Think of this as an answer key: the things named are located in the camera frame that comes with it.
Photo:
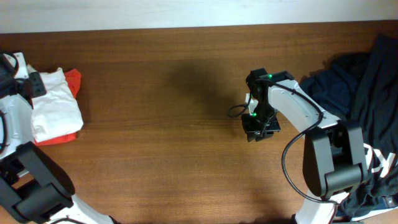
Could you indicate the dark navy clothes pile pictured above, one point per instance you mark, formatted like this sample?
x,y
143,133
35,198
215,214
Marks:
x,y
363,87

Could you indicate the white back wall panel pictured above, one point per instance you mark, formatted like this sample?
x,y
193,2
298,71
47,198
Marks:
x,y
76,15

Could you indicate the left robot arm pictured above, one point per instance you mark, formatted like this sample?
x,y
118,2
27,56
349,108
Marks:
x,y
34,188

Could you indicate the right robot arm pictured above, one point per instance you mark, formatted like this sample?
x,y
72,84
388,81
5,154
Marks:
x,y
334,158

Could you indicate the white t-shirt with robot print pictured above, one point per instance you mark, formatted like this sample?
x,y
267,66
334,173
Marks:
x,y
56,109

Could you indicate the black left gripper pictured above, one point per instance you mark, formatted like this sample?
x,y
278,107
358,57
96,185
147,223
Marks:
x,y
37,84

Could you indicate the red folded printed t-shirt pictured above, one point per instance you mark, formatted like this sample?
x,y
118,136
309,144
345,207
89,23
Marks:
x,y
70,93

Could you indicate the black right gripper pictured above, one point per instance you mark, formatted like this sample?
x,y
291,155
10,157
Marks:
x,y
261,128

